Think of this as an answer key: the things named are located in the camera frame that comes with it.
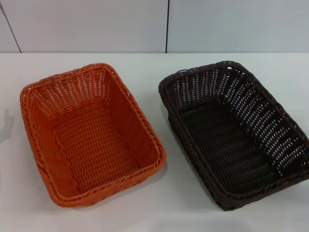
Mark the orange woven plastic basket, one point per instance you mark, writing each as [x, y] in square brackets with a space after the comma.
[96, 133]

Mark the dark brown woven basket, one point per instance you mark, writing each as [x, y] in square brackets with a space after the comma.
[217, 145]

